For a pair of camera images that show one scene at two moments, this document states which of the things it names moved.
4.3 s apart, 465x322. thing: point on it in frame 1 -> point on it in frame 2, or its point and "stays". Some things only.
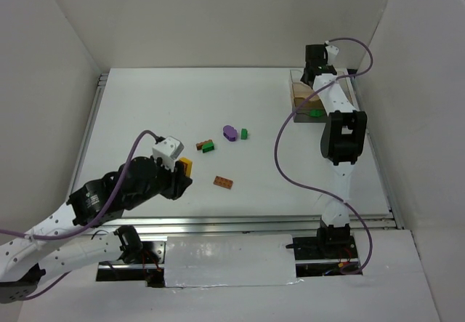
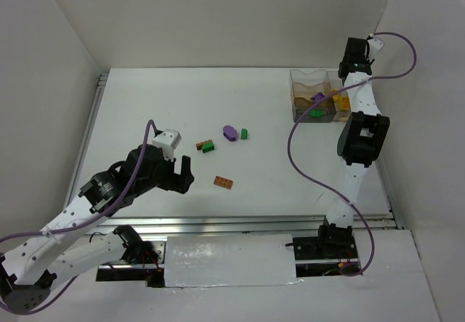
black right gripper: (314, 67) -> (354, 46)
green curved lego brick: (208, 147) stays
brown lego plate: (200, 145) stays
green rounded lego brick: (316, 113) stays
